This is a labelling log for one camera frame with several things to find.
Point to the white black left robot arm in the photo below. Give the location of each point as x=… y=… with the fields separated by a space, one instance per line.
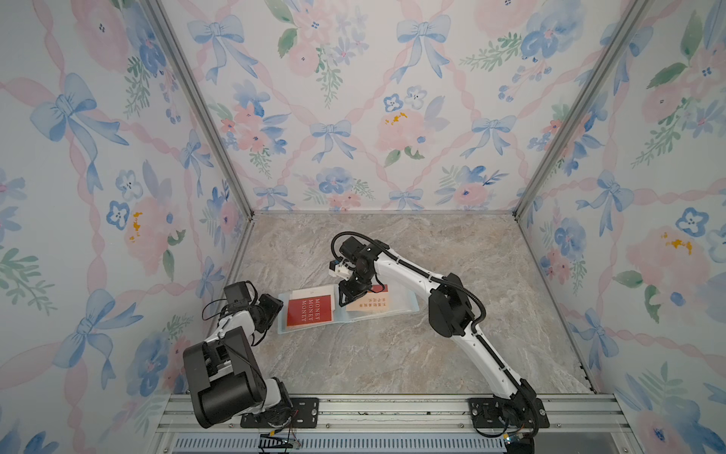
x=224 y=378

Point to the aluminium corner post right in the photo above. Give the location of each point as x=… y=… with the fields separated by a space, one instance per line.
x=606 y=63

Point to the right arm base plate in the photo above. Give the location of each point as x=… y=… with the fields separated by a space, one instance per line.
x=493 y=412

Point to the red and cream card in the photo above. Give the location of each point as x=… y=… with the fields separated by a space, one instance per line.
x=372 y=303

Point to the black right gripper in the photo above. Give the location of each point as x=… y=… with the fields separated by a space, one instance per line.
x=349 y=293

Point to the aluminium corner post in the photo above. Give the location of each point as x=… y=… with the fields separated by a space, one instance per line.
x=171 y=46
x=606 y=63

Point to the red money card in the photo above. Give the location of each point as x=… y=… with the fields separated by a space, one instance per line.
x=315 y=310

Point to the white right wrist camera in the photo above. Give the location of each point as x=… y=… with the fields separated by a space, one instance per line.
x=338 y=268

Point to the aluminium corner post left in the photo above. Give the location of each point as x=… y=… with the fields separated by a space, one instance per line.
x=171 y=46

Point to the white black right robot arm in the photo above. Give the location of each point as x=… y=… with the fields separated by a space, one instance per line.
x=453 y=312

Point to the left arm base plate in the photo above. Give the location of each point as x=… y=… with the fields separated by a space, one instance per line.
x=299 y=413

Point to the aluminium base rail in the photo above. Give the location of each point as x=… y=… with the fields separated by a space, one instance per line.
x=403 y=424

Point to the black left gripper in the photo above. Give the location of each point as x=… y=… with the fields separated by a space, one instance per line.
x=272 y=304

